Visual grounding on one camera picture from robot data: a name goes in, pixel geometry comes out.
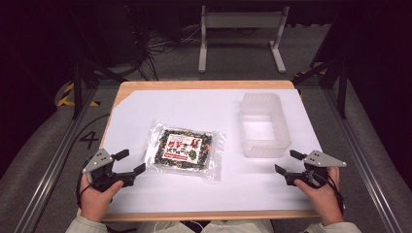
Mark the yellow black hazard tape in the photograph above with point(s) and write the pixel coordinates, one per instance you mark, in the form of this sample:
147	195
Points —
66	95

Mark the translucent plastic container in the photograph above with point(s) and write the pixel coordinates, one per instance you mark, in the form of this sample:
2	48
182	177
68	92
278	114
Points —
264	129

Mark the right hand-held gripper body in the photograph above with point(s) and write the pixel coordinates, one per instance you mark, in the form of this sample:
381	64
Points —
324	159

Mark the white paper sheet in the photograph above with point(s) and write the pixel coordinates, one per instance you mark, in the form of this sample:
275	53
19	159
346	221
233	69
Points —
200	197

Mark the aluminium floor rail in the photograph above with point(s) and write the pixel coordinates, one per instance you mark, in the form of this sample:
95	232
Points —
55	161
362	155

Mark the black metal stand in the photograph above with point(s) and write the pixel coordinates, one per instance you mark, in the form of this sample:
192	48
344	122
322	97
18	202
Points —
77	87
341	84

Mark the clear dried seaweed snack packet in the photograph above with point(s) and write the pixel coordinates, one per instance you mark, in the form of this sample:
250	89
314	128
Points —
181	149

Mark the person's left hand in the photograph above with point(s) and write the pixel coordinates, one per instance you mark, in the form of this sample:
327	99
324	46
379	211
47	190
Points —
95	200

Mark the person's right hand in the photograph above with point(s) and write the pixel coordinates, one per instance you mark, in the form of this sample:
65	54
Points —
322	200

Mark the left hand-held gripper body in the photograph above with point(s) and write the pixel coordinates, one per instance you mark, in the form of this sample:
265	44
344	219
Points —
97	160

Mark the white metal stand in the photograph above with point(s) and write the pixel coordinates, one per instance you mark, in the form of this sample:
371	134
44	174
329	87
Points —
243	19

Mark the wooden table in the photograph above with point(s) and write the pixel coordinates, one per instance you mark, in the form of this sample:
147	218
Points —
194	84

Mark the person's lap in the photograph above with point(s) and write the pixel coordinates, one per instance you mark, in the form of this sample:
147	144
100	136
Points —
233	227

